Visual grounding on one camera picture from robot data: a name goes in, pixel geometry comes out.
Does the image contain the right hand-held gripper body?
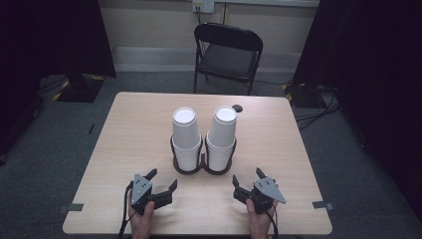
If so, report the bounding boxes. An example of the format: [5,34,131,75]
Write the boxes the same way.
[251,178,287,215]

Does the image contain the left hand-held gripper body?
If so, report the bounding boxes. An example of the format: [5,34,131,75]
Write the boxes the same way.
[129,173,157,216]

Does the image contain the black wire cup holder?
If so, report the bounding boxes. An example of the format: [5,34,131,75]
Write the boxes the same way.
[169,133,238,176]

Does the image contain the stack of white cups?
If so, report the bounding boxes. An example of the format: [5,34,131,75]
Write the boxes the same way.
[171,106,203,172]
[206,105,238,172]

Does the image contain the person's left hand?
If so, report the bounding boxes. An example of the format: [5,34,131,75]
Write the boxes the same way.
[128,199,156,239]

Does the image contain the person's right hand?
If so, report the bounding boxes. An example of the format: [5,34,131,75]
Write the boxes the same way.
[246,198,279,239]

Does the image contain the grey tape piece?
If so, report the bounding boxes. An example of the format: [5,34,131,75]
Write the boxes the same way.
[312,200,334,211]
[58,202,85,214]

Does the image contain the black stand base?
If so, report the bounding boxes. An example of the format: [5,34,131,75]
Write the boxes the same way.
[282,81,320,109]
[53,73,106,104]

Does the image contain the black folding chair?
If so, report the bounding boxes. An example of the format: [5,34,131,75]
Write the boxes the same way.
[193,22,264,97]

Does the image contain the black curtain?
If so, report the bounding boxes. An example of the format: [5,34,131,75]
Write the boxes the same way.
[292,0,422,213]
[0,0,117,157]

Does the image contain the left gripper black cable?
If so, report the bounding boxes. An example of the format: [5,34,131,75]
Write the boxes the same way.
[116,181,134,239]

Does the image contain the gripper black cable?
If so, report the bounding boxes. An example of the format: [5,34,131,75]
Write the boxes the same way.
[265,208,281,239]
[116,181,134,239]

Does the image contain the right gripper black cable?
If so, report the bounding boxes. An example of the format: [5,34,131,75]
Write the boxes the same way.
[265,208,281,239]

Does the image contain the black floor cables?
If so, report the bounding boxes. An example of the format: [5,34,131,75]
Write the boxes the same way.
[295,85,342,131]

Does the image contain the black outlet cable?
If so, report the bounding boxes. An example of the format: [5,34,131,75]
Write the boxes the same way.
[195,6,204,46]

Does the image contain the white wall outlet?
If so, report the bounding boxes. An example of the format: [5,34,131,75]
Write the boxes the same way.
[192,0,216,14]

